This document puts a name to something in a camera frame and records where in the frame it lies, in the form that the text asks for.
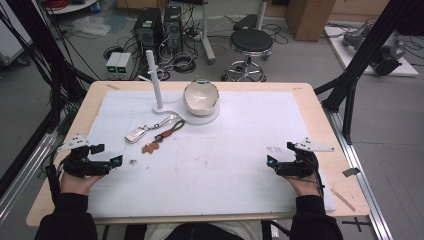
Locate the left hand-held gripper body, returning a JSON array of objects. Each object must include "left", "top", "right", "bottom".
[{"left": 57, "top": 134, "right": 113, "bottom": 178}]

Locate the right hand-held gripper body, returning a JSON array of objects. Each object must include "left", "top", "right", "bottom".
[{"left": 274, "top": 137, "right": 336, "bottom": 179}]

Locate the person's right hand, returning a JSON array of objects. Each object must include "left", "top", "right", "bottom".
[{"left": 284, "top": 175, "right": 323, "bottom": 198}]

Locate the person's left hand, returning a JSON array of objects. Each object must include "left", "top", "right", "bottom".
[{"left": 59, "top": 171, "right": 105, "bottom": 196}]

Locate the grey tape piece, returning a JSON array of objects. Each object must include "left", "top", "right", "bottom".
[{"left": 342, "top": 167, "right": 362, "bottom": 178}]

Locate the thin wooden stick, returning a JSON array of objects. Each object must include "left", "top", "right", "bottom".
[{"left": 329, "top": 188, "right": 357, "bottom": 213}]

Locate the white table mat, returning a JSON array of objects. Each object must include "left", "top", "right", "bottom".
[{"left": 87, "top": 89, "right": 337, "bottom": 219}]

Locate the grey bench power supply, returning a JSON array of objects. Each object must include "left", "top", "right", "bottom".
[
  {"left": 115, "top": 52, "right": 133, "bottom": 81},
  {"left": 105, "top": 51, "right": 123, "bottom": 81}
]

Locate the white stand with pole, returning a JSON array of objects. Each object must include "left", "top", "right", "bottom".
[{"left": 137, "top": 49, "right": 221, "bottom": 127}]

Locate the white shell-shaped bowl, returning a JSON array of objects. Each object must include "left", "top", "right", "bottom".
[{"left": 182, "top": 78, "right": 221, "bottom": 117}]

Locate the person's torso and lap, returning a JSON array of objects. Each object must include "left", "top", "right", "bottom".
[{"left": 124, "top": 220, "right": 291, "bottom": 240}]

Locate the black round stool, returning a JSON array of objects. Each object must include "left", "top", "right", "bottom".
[{"left": 221, "top": 27, "right": 275, "bottom": 83}]

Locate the clear plastic bag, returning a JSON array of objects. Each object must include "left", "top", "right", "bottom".
[{"left": 70, "top": 14, "right": 112, "bottom": 38}]

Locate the large black computer tower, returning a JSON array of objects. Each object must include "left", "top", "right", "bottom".
[{"left": 132, "top": 7, "right": 165, "bottom": 66}]

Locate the brown cardboard box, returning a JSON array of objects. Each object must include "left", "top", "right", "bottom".
[{"left": 285, "top": 0, "right": 337, "bottom": 43}]

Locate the grey black machine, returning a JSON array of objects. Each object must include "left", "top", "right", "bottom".
[{"left": 341, "top": 22, "right": 408, "bottom": 77}]

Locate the white floor board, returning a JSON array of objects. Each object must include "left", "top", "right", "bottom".
[{"left": 323, "top": 25, "right": 420, "bottom": 78}]

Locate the white metal stand leg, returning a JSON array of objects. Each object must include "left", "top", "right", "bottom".
[{"left": 199, "top": 0, "right": 217, "bottom": 65}]

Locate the narrow black computer tower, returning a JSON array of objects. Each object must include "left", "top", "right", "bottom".
[{"left": 162, "top": 5, "right": 184, "bottom": 55}]

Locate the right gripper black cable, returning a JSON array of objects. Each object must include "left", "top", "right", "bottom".
[{"left": 308, "top": 156, "right": 326, "bottom": 198}]

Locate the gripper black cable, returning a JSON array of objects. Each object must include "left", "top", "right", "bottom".
[
  {"left": 308, "top": 156, "right": 326, "bottom": 198},
  {"left": 45, "top": 149, "right": 63, "bottom": 205}
]

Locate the silver tag keychain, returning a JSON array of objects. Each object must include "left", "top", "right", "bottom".
[{"left": 124, "top": 113, "right": 181, "bottom": 145}]

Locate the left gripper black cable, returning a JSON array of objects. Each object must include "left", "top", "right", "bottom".
[{"left": 45, "top": 149, "right": 63, "bottom": 205}]

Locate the brown gingerbread keychain olive strap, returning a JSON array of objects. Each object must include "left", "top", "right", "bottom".
[{"left": 141, "top": 119, "right": 186, "bottom": 155}]

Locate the aluminium rail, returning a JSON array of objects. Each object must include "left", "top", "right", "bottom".
[
  {"left": 324, "top": 108, "right": 396, "bottom": 240},
  {"left": 0, "top": 131, "right": 59, "bottom": 224}
]

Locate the black frame strut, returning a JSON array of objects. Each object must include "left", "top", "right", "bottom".
[
  {"left": 313, "top": 0, "right": 424, "bottom": 146},
  {"left": 0, "top": 0, "right": 98, "bottom": 131}
]

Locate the coiled black cable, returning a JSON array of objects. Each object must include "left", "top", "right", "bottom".
[{"left": 171, "top": 52, "right": 198, "bottom": 75}]

